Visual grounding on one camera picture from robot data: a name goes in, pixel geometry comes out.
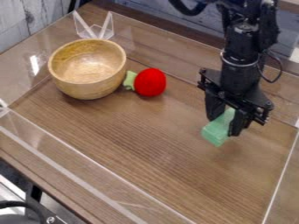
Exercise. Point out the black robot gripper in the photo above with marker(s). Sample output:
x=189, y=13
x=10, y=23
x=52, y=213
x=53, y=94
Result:
x=232, y=87

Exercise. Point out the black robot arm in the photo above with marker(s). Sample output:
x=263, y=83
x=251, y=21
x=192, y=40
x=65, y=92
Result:
x=249, y=26

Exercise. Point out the light wooden bowl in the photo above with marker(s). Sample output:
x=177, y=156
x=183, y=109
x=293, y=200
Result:
x=88, y=68

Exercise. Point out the clear acrylic corner bracket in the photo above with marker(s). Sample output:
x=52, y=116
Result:
x=93, y=31

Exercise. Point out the green rectangular block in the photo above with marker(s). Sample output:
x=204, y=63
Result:
x=215, y=131

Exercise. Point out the black table frame bracket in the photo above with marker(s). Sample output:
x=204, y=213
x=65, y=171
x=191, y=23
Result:
x=40, y=213

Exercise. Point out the red knitted strawberry toy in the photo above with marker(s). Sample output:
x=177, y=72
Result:
x=148, y=83

